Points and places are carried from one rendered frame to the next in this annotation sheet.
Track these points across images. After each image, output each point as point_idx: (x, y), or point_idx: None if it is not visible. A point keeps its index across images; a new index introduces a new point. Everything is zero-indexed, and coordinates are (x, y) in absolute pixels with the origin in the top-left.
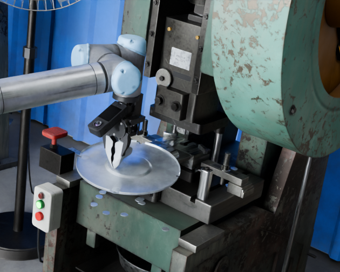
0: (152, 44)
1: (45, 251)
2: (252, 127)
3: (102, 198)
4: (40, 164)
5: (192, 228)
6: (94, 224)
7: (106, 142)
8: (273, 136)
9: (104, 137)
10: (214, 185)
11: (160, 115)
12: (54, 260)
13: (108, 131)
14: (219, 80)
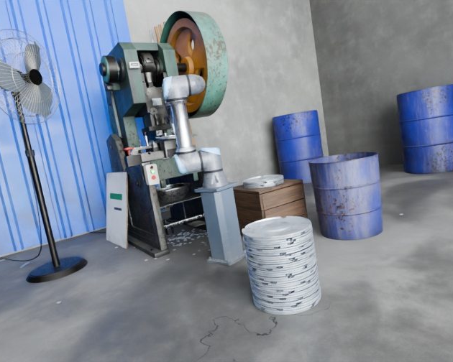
0: (147, 98)
1: (152, 200)
2: (211, 100)
3: (164, 161)
4: (129, 165)
5: None
6: (164, 175)
7: (172, 126)
8: (216, 101)
9: (171, 125)
10: None
11: (154, 128)
12: (158, 200)
13: (172, 121)
14: (208, 82)
